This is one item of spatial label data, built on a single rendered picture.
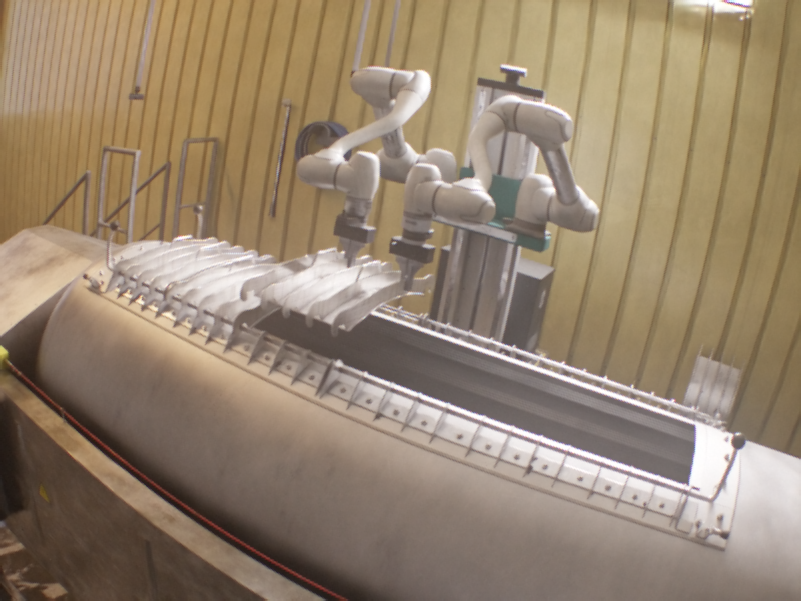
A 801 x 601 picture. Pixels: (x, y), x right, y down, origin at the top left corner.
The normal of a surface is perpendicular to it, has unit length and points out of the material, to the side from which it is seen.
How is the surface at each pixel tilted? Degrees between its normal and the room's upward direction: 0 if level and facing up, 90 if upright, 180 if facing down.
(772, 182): 90
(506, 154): 90
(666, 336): 90
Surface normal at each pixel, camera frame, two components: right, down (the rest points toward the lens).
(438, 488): -0.21, -0.54
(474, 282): -0.48, 0.23
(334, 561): -0.42, -0.07
